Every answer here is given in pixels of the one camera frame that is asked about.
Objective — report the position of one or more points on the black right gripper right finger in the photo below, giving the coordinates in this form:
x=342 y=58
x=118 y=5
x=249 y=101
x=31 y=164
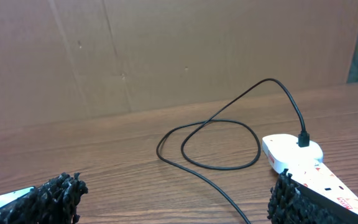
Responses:
x=288 y=206

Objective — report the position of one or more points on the white power extension strip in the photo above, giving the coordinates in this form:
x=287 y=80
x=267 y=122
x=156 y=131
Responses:
x=322 y=187

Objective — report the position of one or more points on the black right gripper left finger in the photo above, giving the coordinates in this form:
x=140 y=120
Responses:
x=54 y=202

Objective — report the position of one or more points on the blue Galaxy smartphone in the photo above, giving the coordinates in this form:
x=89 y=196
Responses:
x=6 y=199

